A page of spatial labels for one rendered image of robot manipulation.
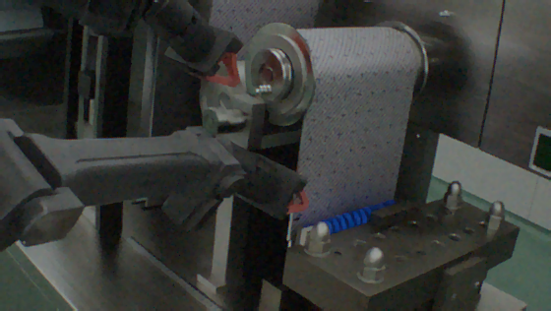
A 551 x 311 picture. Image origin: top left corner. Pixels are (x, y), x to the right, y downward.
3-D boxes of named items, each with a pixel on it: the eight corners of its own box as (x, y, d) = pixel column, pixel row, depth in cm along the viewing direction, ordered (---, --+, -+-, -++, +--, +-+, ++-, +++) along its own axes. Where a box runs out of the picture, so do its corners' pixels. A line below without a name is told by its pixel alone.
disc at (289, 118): (236, 100, 115) (255, 9, 109) (238, 99, 115) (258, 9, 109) (300, 143, 106) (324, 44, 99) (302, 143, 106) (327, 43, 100)
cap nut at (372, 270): (351, 275, 100) (357, 246, 98) (369, 268, 102) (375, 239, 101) (371, 286, 97) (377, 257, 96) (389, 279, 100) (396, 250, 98)
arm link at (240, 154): (234, 151, 93) (214, 125, 97) (199, 191, 95) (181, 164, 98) (268, 169, 99) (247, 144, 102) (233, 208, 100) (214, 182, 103)
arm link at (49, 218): (42, 205, 51) (-32, 110, 54) (9, 257, 53) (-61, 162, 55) (259, 173, 92) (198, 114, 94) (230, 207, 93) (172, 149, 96)
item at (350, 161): (286, 239, 112) (303, 120, 106) (389, 208, 127) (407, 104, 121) (288, 240, 111) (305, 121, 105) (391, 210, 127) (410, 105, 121)
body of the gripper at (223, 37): (214, 80, 98) (183, 48, 92) (170, 62, 104) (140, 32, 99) (243, 41, 99) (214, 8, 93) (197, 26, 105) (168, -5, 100)
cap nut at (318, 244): (298, 248, 106) (303, 219, 104) (317, 242, 108) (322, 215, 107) (316, 259, 103) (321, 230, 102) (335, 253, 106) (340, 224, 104)
